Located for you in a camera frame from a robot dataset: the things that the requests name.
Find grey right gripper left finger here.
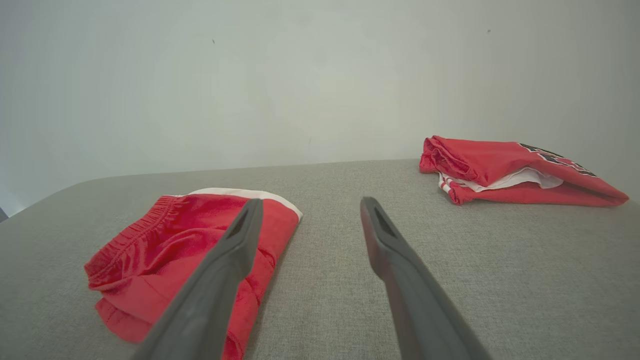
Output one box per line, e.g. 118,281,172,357
130,198,265,360

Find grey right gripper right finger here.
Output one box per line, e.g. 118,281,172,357
359,196,494,360

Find red Bulls basketball shorts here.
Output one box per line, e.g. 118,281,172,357
83,187,304,360

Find red basketball jersey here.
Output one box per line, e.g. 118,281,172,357
419,135,630,207

